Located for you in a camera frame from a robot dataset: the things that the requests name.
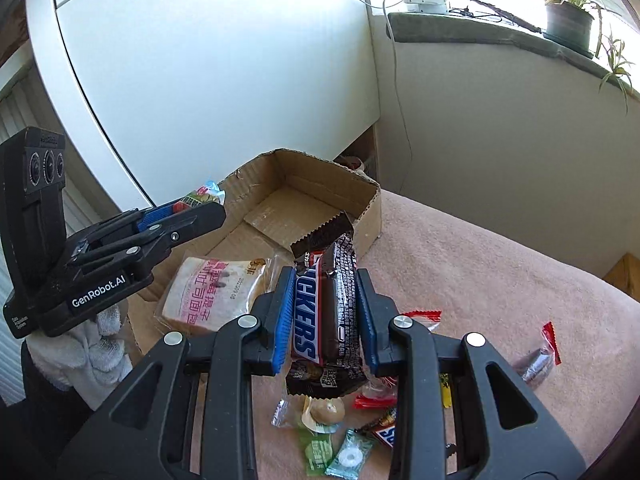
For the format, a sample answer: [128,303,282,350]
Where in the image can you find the black wrapped candy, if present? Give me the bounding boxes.
[285,360,369,399]

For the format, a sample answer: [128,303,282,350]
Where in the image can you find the packaged sliced bread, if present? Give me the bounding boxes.
[154,256,281,337]

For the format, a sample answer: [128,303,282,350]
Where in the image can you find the grey green window sill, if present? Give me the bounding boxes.
[387,10,640,100]

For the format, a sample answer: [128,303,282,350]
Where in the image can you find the colourful foil snack packet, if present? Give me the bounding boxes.
[182,180,227,208]

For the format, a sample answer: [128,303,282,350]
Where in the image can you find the teal wrapped mint candy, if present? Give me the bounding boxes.
[325,430,381,480]

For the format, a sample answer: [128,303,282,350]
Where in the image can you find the small green plant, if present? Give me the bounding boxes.
[595,25,639,111]

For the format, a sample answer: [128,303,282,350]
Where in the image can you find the person's left hand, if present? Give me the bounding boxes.
[22,302,133,411]

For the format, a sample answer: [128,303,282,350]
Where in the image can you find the small brown chocolate bar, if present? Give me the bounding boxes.
[360,407,399,449]

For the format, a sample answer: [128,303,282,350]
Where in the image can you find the potted plant with long leaves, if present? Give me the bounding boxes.
[505,0,617,57]

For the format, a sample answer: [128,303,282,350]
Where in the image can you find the brown jelly cup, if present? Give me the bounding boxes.
[302,397,347,434]

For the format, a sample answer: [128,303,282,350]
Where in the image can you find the dark stick on sill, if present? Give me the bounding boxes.
[445,0,545,34]

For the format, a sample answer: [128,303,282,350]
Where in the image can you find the green wrapped candy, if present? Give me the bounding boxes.
[298,427,335,476]

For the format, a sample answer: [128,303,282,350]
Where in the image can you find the clear candy wrapper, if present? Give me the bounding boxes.
[271,397,306,430]

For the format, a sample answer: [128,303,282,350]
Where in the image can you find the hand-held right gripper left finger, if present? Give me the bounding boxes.
[55,266,301,480]

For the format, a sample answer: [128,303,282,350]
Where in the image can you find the cardboard box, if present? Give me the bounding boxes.
[125,148,383,361]

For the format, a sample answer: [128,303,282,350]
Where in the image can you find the white cable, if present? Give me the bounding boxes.
[382,0,414,171]

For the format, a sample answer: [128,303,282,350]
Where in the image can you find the red dark snack packet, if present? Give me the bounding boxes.
[512,322,562,387]

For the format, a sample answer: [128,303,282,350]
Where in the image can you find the wooden furniture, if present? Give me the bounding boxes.
[602,254,640,306]

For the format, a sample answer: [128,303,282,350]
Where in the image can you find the red wrapped candy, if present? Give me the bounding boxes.
[400,310,444,331]
[354,385,399,411]

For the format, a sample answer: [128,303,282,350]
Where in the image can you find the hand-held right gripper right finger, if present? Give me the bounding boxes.
[354,267,588,480]

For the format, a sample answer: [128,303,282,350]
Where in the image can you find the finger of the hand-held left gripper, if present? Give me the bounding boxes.
[70,203,227,273]
[90,199,222,246]

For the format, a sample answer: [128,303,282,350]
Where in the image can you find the person's left forearm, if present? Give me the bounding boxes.
[0,335,101,480]

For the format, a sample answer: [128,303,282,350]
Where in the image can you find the large brown chocolate bar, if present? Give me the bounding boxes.
[290,212,369,367]

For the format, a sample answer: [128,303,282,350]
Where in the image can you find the white cabinet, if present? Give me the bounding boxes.
[25,0,382,211]

